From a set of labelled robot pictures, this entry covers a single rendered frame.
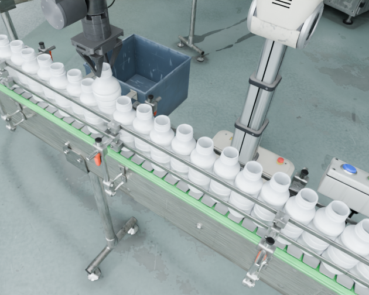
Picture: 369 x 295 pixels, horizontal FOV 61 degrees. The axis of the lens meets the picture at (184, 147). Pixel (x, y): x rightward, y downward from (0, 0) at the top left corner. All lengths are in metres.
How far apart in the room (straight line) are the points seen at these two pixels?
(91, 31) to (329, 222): 0.61
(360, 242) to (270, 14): 0.74
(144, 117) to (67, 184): 1.41
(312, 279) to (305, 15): 0.76
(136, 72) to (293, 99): 1.63
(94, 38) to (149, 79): 0.89
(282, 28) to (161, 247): 1.27
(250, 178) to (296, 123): 1.99
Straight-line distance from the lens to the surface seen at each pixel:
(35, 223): 2.02
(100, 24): 0.70
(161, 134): 0.74
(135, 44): 1.54
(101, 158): 0.82
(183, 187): 0.81
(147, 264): 1.79
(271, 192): 0.68
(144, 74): 1.59
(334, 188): 0.81
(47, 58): 1.01
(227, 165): 0.69
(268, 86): 1.29
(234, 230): 0.78
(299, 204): 0.67
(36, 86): 1.06
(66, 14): 0.63
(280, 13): 1.12
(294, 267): 0.79
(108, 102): 0.81
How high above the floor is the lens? 1.67
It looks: 48 degrees down
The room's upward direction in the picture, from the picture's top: 5 degrees clockwise
